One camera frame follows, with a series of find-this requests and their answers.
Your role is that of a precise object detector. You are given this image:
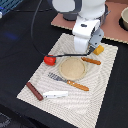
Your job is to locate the red toy tomato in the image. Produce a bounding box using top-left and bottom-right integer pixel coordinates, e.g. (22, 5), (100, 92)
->
(44, 56), (56, 66)

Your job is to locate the large grey pot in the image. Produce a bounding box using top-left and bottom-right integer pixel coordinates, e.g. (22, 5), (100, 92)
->
(100, 4), (110, 25)

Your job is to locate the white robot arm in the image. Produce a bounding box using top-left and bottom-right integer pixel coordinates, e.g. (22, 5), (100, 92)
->
(50, 0), (106, 56)

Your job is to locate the small grey pot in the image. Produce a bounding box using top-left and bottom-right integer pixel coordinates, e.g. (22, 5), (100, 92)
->
(62, 13), (77, 21)

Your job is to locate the white woven placemat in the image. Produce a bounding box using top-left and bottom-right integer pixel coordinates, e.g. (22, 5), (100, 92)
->
(16, 32), (119, 128)

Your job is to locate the brown wooden board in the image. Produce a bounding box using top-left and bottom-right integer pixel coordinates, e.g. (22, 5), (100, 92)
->
(51, 0), (128, 43)

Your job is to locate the wooden handled fork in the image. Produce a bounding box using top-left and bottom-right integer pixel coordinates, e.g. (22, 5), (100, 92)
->
(48, 72), (89, 91)

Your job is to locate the round wooden plate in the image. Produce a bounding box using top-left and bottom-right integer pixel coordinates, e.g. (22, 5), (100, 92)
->
(59, 57), (87, 81)

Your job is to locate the wooden handled knife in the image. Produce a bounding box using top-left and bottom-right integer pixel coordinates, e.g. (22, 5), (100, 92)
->
(81, 57), (101, 65)

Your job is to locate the orange toy bread loaf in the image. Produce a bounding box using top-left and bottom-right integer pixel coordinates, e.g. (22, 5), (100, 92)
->
(93, 45), (104, 55)

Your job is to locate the brown toy sausage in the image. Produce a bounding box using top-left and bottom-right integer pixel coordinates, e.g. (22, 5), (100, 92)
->
(26, 82), (43, 101)

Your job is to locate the beige bowl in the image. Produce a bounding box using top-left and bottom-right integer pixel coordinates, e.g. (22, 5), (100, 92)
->
(121, 7), (128, 30)

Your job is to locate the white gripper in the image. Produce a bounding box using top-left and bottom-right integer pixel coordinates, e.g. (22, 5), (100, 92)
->
(72, 18), (104, 54)

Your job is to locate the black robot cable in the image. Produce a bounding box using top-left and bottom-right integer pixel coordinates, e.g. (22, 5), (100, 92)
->
(29, 0), (91, 58)

